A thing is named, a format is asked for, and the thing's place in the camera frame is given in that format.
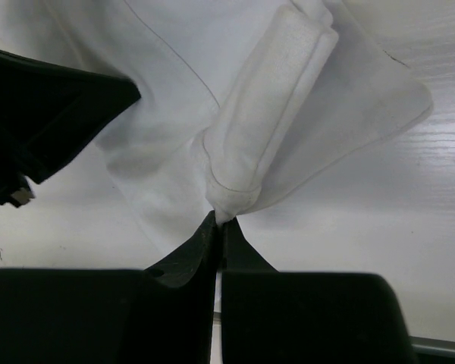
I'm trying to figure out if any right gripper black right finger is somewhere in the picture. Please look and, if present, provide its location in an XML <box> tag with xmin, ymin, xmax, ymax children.
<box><xmin>221</xmin><ymin>220</ymin><xmax>417</xmax><ymax>363</ymax></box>

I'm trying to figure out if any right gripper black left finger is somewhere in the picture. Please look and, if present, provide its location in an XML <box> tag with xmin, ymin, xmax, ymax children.
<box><xmin>0</xmin><ymin>214</ymin><xmax>217</xmax><ymax>363</ymax></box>

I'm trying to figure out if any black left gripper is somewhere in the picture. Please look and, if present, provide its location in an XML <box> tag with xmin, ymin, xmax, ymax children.
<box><xmin>0</xmin><ymin>50</ymin><xmax>140</xmax><ymax>207</ymax></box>

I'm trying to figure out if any white skirt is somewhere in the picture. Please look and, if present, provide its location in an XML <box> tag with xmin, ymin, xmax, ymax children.
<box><xmin>44</xmin><ymin>1</ymin><xmax>433</xmax><ymax>253</ymax></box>

